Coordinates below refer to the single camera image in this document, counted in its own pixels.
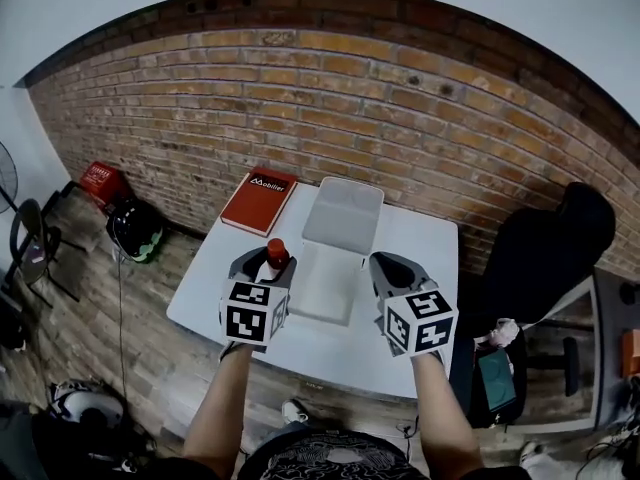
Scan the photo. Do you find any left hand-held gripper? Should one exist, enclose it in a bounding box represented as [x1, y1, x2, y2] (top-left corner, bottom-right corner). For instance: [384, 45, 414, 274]
[218, 247, 298, 353]

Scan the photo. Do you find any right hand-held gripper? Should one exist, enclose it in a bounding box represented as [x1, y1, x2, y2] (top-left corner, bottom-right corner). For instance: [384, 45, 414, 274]
[368, 251, 460, 358]

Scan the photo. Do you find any red-capped white bottle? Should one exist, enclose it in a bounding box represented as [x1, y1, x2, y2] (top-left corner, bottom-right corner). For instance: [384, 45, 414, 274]
[259, 237, 292, 284]

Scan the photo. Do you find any clear plastic lidded container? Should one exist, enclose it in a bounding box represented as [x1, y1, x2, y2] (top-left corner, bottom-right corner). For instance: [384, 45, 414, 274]
[301, 176, 385, 272]

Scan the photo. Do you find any person's left forearm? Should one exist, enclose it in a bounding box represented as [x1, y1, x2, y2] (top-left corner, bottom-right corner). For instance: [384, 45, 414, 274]
[182, 342, 256, 475]

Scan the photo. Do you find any person's right forearm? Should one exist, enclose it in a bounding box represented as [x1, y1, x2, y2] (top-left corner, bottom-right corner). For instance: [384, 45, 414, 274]
[409, 352, 484, 475]

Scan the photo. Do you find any green notebook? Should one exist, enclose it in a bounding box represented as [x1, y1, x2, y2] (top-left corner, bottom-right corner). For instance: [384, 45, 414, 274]
[477, 347, 517, 413]

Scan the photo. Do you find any brown wooden block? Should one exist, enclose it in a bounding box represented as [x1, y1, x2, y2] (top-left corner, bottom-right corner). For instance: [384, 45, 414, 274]
[622, 330, 640, 379]

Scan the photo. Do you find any red book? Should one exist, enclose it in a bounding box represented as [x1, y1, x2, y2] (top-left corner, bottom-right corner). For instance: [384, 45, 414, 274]
[219, 167, 299, 238]

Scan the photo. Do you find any white table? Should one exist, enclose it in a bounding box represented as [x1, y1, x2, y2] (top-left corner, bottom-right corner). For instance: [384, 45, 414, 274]
[165, 180, 460, 400]

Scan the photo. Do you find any pink plush toy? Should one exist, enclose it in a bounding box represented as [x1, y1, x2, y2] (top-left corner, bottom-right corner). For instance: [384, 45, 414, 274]
[487, 317, 521, 347]

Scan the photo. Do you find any black office chair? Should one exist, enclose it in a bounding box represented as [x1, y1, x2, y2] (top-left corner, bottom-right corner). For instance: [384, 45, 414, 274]
[449, 181, 617, 429]

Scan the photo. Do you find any person's white shoe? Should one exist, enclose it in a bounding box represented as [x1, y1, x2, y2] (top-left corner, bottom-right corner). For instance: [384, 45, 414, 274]
[281, 398, 309, 425]

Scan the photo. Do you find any red plastic crate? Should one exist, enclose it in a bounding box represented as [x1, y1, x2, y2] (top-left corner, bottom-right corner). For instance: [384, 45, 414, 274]
[79, 161, 134, 214]

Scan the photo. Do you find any person's black patterned shirt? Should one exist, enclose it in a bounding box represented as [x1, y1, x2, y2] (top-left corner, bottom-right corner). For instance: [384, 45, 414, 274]
[164, 427, 531, 480]

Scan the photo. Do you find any black white striped helmet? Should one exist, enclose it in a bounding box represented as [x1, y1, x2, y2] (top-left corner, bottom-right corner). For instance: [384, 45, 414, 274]
[47, 378, 125, 427]

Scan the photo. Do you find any black round-back chair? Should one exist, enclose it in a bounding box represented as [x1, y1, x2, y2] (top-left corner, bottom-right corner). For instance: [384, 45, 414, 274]
[9, 197, 81, 309]

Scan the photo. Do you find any black standing fan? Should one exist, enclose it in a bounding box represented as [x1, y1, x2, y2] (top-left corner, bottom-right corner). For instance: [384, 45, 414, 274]
[0, 140, 20, 214]

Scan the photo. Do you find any black floor cable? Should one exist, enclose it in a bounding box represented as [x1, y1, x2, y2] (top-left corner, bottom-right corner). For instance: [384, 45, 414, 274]
[115, 252, 127, 384]

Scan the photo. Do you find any dark desk with white frame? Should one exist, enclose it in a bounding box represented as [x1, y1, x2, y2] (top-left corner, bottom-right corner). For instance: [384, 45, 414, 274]
[519, 267, 640, 434]

